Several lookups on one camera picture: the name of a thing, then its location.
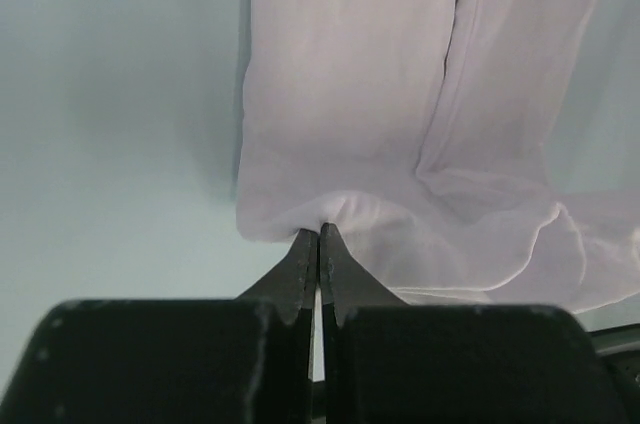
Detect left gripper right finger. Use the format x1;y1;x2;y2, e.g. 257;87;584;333
319;224;633;423

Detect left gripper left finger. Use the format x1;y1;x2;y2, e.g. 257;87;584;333
1;230;319;423

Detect white tank top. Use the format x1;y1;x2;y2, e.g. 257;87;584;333
236;0;639;313

